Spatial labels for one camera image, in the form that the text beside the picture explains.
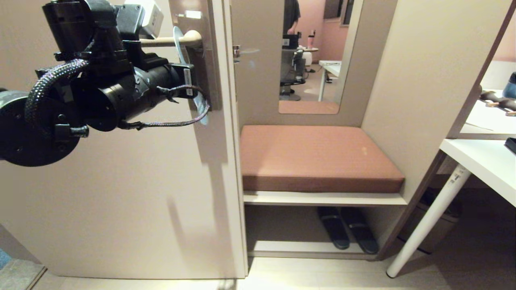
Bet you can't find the metal door handle plate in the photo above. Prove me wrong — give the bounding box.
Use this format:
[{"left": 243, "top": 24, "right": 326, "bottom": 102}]
[{"left": 169, "top": 0, "right": 223, "bottom": 112}]

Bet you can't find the brown seat cushion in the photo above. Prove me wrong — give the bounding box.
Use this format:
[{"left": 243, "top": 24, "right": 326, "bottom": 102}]
[{"left": 240, "top": 124, "right": 405, "bottom": 193}]

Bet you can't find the beige bench shelf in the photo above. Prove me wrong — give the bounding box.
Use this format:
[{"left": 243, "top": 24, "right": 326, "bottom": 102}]
[{"left": 242, "top": 191, "right": 408, "bottom": 260}]

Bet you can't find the grey floor mat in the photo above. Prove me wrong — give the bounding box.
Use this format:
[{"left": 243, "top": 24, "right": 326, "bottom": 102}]
[{"left": 0, "top": 258, "right": 47, "bottom": 290}]

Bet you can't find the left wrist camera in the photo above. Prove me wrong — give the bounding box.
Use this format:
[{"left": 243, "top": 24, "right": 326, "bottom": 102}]
[{"left": 115, "top": 0, "right": 170, "bottom": 71}]

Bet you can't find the black slipper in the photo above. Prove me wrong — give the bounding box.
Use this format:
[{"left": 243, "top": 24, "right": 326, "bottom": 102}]
[
  {"left": 317, "top": 206, "right": 351, "bottom": 251},
  {"left": 341, "top": 207, "right": 380, "bottom": 255}
]

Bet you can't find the black cable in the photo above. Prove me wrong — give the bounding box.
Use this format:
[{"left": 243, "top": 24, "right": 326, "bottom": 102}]
[
  {"left": 25, "top": 59, "right": 89, "bottom": 135},
  {"left": 117, "top": 84, "right": 210, "bottom": 131}
]

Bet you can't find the beige door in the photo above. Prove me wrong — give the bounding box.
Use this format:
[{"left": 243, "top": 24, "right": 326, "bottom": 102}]
[{"left": 0, "top": 0, "right": 249, "bottom": 280}]

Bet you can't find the wall mirror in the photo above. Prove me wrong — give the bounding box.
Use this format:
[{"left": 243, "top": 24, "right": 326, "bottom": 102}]
[{"left": 278, "top": 0, "right": 364, "bottom": 115}]

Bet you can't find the brown waste bin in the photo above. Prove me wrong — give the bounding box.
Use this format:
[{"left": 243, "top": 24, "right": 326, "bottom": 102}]
[{"left": 398, "top": 188, "right": 464, "bottom": 255}]

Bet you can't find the white table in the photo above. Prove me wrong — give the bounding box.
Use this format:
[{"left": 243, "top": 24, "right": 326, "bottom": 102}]
[{"left": 386, "top": 138, "right": 516, "bottom": 279}]

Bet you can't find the blue bottle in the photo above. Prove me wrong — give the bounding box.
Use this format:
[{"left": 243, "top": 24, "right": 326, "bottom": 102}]
[{"left": 502, "top": 71, "right": 516, "bottom": 99}]

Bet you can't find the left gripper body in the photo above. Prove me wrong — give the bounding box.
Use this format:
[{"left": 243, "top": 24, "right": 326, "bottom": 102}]
[{"left": 89, "top": 62, "right": 199, "bottom": 133}]

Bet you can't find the beige door handle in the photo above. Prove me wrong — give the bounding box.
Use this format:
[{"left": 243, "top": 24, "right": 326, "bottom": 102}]
[{"left": 139, "top": 30, "right": 202, "bottom": 49}]

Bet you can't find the pale door hanger sign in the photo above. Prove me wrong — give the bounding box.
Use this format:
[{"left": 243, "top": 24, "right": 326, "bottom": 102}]
[{"left": 173, "top": 26, "right": 210, "bottom": 126}]

